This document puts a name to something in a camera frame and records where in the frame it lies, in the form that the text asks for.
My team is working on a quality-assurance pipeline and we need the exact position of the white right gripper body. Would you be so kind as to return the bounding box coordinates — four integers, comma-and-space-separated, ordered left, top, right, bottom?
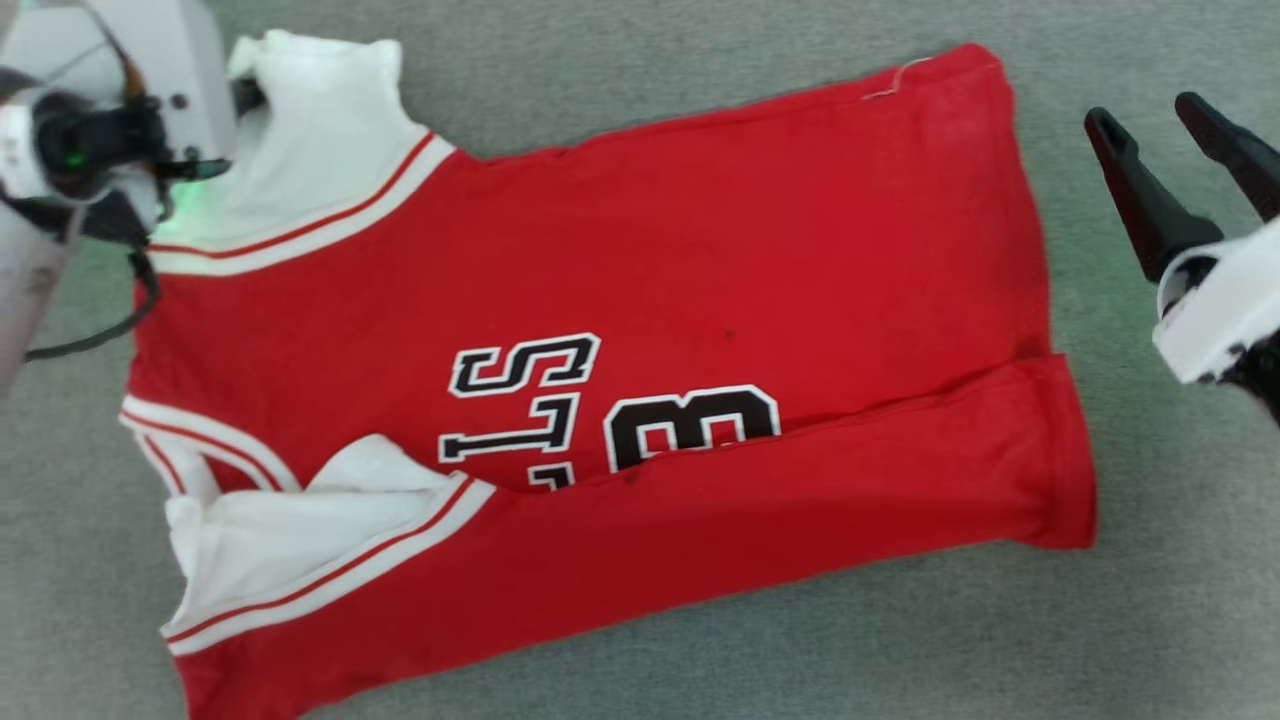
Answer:
1152, 215, 1280, 429

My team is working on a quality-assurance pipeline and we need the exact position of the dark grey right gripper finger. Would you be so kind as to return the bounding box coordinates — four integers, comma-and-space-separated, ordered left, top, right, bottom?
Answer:
1084, 107, 1225, 284
1174, 92, 1280, 224

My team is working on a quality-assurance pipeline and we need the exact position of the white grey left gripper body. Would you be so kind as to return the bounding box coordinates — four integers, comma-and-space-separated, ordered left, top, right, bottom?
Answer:
0, 0, 241, 251

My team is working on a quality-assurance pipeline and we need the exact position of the red and white basketball jersey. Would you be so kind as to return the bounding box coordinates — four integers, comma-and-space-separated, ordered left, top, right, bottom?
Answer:
119, 30, 1099, 720

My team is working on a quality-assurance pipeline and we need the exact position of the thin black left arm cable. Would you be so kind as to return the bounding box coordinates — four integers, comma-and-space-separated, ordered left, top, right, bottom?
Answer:
25, 248, 163, 362

